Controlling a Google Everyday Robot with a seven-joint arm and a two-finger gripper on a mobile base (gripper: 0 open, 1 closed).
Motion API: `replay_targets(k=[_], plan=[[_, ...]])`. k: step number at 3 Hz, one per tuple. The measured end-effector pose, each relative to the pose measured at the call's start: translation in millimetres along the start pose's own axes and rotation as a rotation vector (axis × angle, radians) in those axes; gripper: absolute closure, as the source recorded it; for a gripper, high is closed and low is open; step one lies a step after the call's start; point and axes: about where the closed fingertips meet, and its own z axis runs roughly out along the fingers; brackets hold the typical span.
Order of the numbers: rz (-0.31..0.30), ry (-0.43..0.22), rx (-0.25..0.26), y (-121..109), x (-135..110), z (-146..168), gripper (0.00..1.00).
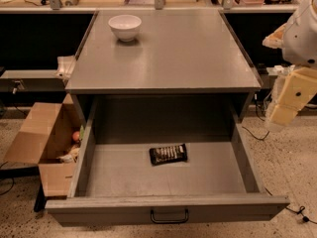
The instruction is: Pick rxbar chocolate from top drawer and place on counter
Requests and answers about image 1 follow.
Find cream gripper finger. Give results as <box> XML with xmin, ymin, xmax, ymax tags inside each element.
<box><xmin>264</xmin><ymin>67</ymin><xmax>317</xmax><ymax>132</ymax></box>
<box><xmin>263</xmin><ymin>24</ymin><xmax>285</xmax><ymax>49</ymax></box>

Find dark chocolate rxbar wrapper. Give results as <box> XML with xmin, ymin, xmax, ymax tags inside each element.
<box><xmin>150</xmin><ymin>144</ymin><xmax>187</xmax><ymax>166</ymax></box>

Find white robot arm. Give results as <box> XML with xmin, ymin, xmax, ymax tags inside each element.
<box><xmin>263</xmin><ymin>0</ymin><xmax>317</xmax><ymax>132</ymax></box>

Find grey open drawer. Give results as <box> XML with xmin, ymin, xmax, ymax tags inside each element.
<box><xmin>47</xmin><ymin>95</ymin><xmax>289</xmax><ymax>226</ymax></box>

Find grey metal cabinet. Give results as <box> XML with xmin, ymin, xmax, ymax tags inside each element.
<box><xmin>64</xmin><ymin>9</ymin><xmax>263</xmax><ymax>124</ymax></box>

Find white ceramic bowl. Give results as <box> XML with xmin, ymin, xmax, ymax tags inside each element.
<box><xmin>108</xmin><ymin>15</ymin><xmax>142</xmax><ymax>42</ymax></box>

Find red apple in box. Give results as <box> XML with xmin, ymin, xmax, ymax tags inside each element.
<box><xmin>72</xmin><ymin>131</ymin><xmax>80</xmax><ymax>142</ymax></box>

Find brown cardboard box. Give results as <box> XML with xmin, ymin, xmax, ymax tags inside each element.
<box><xmin>4</xmin><ymin>94</ymin><xmax>81</xmax><ymax>196</ymax></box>

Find black floor cable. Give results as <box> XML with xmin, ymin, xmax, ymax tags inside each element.
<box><xmin>264</xmin><ymin>186</ymin><xmax>317</xmax><ymax>225</ymax></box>

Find black drawer handle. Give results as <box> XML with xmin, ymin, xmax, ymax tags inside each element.
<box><xmin>150</xmin><ymin>209</ymin><xmax>189</xmax><ymax>224</ymax></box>

